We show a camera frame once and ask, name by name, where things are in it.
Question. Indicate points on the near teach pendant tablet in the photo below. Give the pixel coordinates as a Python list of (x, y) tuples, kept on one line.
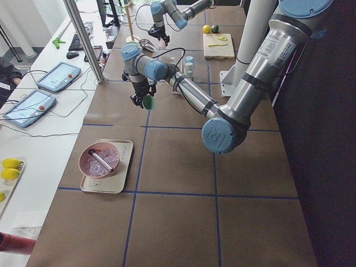
[(30, 109)]

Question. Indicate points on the teach pendant tablet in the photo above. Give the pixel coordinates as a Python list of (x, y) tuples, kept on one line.
[(30, 109), (59, 77)]

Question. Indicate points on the blue cup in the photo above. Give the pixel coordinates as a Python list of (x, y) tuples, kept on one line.
[(189, 59)]

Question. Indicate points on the metal ice scoop in bowl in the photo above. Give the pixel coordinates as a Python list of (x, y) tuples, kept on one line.
[(106, 165)]

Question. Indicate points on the tray with lemons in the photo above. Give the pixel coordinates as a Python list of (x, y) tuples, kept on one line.
[(11, 172)]

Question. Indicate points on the black computer mouse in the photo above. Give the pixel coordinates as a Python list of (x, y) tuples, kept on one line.
[(72, 54)]

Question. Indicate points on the grey cup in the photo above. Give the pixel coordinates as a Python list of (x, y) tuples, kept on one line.
[(173, 60)]

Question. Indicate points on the yellow plastic knife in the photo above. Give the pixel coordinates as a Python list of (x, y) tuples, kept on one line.
[(217, 44)]

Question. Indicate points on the beige serving tray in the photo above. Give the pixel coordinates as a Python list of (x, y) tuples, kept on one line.
[(115, 183)]

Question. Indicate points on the pink cup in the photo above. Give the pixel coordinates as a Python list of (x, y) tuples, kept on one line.
[(162, 44)]

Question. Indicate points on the lemon half slice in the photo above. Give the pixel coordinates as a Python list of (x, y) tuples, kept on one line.
[(221, 37)]

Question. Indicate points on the white wire cup rack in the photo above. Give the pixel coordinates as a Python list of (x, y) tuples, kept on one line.
[(180, 56)]

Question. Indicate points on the green bowl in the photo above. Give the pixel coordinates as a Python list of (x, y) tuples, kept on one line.
[(134, 43)]

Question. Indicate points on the white cup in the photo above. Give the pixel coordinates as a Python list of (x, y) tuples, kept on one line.
[(189, 70)]

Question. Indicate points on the red cylinder object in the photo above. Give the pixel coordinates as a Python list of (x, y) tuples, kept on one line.
[(16, 244)]

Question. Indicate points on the large metal scoop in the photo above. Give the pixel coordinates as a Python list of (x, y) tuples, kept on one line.
[(147, 45)]

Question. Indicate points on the wooden cutting board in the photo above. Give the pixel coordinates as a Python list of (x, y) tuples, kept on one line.
[(218, 52)]

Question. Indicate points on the black keyboard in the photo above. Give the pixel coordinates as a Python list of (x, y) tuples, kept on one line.
[(75, 44)]

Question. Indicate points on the green plastic clamp tool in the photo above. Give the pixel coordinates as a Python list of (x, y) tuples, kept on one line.
[(57, 42)]

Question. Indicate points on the green cup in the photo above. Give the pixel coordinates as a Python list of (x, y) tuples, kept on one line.
[(149, 103)]

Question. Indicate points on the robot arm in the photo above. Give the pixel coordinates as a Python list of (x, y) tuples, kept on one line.
[(272, 32), (159, 9)]

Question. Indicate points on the whole yellow lemon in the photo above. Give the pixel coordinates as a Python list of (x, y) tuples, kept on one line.
[(206, 29)]

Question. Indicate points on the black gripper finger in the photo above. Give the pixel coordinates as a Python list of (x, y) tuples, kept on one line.
[(137, 100), (152, 90)]

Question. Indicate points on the wooden mug tree stand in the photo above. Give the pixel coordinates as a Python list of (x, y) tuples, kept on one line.
[(129, 23)]

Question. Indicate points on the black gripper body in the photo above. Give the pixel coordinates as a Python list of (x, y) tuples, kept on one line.
[(158, 31), (141, 88)]

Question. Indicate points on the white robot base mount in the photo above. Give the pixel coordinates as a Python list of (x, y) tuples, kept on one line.
[(258, 13)]

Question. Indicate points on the pink bowl with ice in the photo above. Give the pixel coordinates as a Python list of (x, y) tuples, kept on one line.
[(90, 167)]

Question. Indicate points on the far teach pendant tablet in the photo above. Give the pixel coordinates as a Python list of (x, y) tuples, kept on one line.
[(59, 77)]

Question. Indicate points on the aluminium frame post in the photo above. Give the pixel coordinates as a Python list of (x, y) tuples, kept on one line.
[(76, 20)]

